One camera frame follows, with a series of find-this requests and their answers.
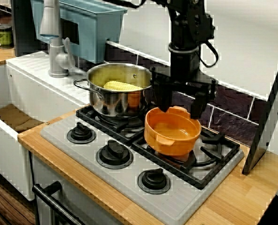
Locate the yellow corn cob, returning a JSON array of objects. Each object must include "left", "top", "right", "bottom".
[{"left": 103, "top": 80, "right": 144, "bottom": 92}]

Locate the stainless steel pot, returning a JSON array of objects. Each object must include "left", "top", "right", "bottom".
[{"left": 73, "top": 62, "right": 154, "bottom": 118}]

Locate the green labelled can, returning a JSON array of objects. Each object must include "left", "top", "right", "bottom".
[{"left": 0, "top": 24, "right": 15, "bottom": 50}]

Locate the black upright box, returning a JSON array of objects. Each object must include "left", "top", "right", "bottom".
[{"left": 11, "top": 0, "right": 50, "bottom": 57}]

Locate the light blue plastic bin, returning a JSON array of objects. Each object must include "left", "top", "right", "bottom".
[{"left": 30, "top": 0, "right": 128, "bottom": 64}]

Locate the grey toy faucet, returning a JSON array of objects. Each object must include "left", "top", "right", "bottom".
[{"left": 39, "top": 0, "right": 88, "bottom": 78}]

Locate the white oven door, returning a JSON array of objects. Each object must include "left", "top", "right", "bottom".
[{"left": 32, "top": 153, "right": 130, "bottom": 225}]

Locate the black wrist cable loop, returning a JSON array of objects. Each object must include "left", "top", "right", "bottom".
[{"left": 201, "top": 39, "right": 219, "bottom": 68}]

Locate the black burner grate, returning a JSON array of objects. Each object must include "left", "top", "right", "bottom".
[
  {"left": 131, "top": 126, "right": 241, "bottom": 190},
  {"left": 75, "top": 104, "right": 154, "bottom": 147}
]

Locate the black oven door handle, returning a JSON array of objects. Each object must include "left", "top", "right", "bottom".
[{"left": 32, "top": 180, "right": 83, "bottom": 225}]

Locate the grey stove top plate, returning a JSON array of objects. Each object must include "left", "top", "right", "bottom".
[{"left": 40, "top": 110, "right": 245, "bottom": 221}]

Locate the black stove knob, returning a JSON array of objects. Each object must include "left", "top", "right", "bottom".
[
  {"left": 66, "top": 121, "right": 97, "bottom": 144},
  {"left": 96, "top": 140, "right": 134, "bottom": 170},
  {"left": 137, "top": 168, "right": 172, "bottom": 195}
]

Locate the white sink basin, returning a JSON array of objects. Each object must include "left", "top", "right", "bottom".
[{"left": 0, "top": 50, "right": 93, "bottom": 202}]

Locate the orange plastic pot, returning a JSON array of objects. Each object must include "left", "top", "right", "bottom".
[{"left": 144, "top": 105, "right": 202, "bottom": 157}]

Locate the dark side panel board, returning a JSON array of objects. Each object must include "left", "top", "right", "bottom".
[{"left": 241, "top": 39, "right": 278, "bottom": 176}]

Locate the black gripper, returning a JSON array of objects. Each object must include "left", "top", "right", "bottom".
[{"left": 150, "top": 48, "right": 218, "bottom": 119}]

